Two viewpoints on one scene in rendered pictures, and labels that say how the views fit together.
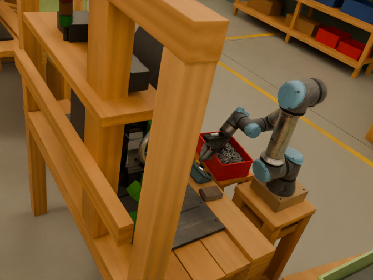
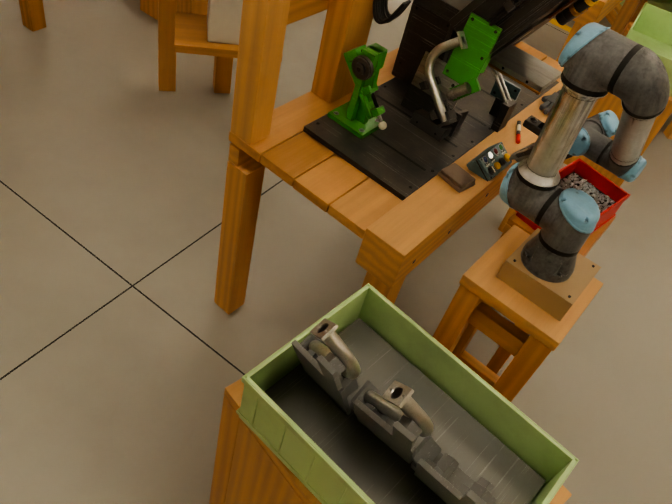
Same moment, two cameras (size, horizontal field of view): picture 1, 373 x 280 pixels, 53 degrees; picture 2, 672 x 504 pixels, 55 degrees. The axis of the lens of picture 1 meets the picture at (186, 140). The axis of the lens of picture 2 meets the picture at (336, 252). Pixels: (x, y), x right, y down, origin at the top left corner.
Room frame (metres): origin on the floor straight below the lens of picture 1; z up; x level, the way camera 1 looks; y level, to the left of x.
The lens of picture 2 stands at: (0.53, -1.59, 2.15)
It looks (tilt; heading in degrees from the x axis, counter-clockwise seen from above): 46 degrees down; 68
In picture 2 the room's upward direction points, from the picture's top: 16 degrees clockwise
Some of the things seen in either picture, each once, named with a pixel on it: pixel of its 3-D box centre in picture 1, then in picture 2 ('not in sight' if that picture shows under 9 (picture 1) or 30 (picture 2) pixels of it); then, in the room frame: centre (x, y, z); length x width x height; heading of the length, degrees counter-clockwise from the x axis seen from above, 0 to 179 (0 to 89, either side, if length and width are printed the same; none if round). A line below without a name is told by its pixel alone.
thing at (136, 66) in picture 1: (130, 71); not in sight; (1.15, 0.24, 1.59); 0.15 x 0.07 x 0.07; 40
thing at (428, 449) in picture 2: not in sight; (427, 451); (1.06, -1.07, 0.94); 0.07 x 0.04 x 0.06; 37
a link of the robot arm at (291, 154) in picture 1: (288, 162); (569, 218); (1.57, -0.53, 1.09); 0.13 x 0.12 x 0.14; 126
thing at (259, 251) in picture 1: (174, 163); (502, 158); (1.69, 0.04, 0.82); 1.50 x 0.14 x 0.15; 40
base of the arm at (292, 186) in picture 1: (283, 179); (553, 250); (1.58, -0.54, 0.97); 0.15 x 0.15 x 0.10
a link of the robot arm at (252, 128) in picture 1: (251, 126); (586, 141); (1.68, -0.31, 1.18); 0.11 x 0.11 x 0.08; 36
